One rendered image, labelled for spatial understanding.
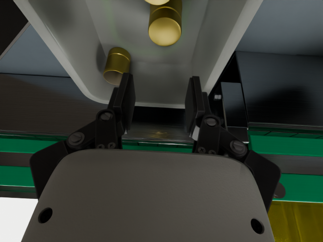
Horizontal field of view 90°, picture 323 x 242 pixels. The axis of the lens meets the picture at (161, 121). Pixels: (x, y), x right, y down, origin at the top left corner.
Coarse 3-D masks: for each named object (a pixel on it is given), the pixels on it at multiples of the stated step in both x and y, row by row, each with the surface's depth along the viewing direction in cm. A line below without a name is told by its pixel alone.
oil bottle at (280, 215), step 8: (272, 208) 28; (280, 208) 28; (288, 208) 28; (272, 216) 28; (280, 216) 28; (288, 216) 28; (272, 224) 27; (280, 224) 27; (288, 224) 27; (280, 232) 27; (288, 232) 27; (296, 232) 27; (280, 240) 26; (288, 240) 27; (296, 240) 27
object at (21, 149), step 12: (0, 144) 29; (12, 144) 29; (24, 144) 29; (36, 144) 29; (48, 144) 30; (0, 156) 29; (12, 156) 29; (24, 156) 29; (0, 168) 28; (12, 168) 28; (24, 168) 28; (0, 180) 27; (12, 180) 27; (24, 180) 27
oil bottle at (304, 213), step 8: (296, 208) 29; (304, 208) 29; (312, 208) 29; (320, 208) 29; (296, 216) 28; (304, 216) 28; (312, 216) 28; (320, 216) 28; (296, 224) 28; (304, 224) 28; (312, 224) 28; (320, 224) 28; (304, 232) 27; (312, 232) 27; (320, 232) 27; (304, 240) 27; (312, 240) 27; (320, 240) 27
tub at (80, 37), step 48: (48, 0) 13; (96, 0) 18; (144, 0) 18; (192, 0) 17; (240, 0) 11; (96, 48) 22; (144, 48) 24; (192, 48) 23; (96, 96) 24; (144, 96) 25
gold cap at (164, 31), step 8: (176, 0) 16; (152, 8) 16; (160, 8) 15; (168, 8) 15; (176, 8) 16; (152, 16) 16; (160, 16) 15; (168, 16) 15; (176, 16) 15; (152, 24) 15; (160, 24) 15; (168, 24) 15; (176, 24) 15; (152, 32) 16; (160, 32) 16; (168, 32) 16; (176, 32) 16; (152, 40) 17; (160, 40) 17; (168, 40) 17; (176, 40) 17
